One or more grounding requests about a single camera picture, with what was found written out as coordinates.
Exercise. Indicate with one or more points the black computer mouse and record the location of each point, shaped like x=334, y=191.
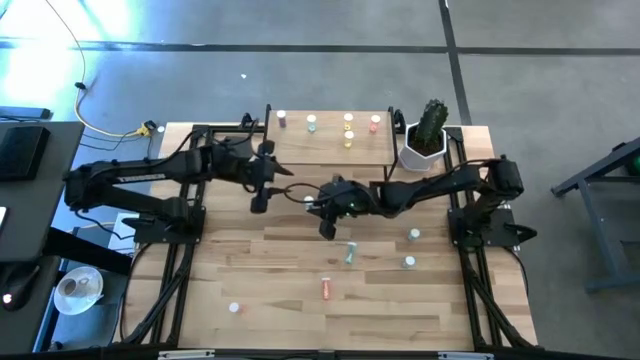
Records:
x=19, y=287

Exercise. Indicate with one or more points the green cactus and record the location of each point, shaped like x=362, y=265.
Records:
x=431, y=122

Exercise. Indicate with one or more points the white flat item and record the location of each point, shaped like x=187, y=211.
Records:
x=2, y=217

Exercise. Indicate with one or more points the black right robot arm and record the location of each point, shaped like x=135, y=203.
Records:
x=430, y=187

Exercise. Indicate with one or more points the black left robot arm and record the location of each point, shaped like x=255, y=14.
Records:
x=150, y=172

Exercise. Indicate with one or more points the white hexagonal plant pot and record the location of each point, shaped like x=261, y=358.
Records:
x=415, y=159

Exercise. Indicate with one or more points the wooden shelf black metal frame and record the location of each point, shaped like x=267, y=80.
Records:
x=330, y=150

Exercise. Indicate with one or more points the dark grey desk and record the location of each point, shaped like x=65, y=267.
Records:
x=45, y=200

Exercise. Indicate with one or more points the red medicine bottle white cap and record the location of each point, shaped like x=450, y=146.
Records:
x=233, y=307
x=375, y=121
x=325, y=289

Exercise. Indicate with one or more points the coffee cup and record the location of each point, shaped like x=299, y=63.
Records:
x=68, y=286

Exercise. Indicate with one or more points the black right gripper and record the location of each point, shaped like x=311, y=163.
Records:
x=355, y=200

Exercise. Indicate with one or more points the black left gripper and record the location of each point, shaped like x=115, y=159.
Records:
x=240, y=165

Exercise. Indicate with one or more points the black keyboard device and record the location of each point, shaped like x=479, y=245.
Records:
x=22, y=152

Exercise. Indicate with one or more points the black aluminium table frame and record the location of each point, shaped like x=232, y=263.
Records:
x=280, y=356

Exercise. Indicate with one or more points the purple medicine bottle white cap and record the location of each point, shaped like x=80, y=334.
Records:
x=281, y=117

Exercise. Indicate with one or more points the grey metal stand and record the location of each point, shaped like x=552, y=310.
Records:
x=600, y=245

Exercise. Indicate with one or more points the blue medicine bottle white cap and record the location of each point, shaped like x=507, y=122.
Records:
x=409, y=261
x=414, y=233

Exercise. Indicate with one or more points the black clamp knob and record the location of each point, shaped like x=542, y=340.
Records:
x=245, y=120
x=399, y=120

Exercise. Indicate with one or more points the silver frame bracket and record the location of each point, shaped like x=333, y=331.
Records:
x=465, y=356
x=186, y=355

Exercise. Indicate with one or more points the dark flat device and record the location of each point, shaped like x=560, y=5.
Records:
x=25, y=113

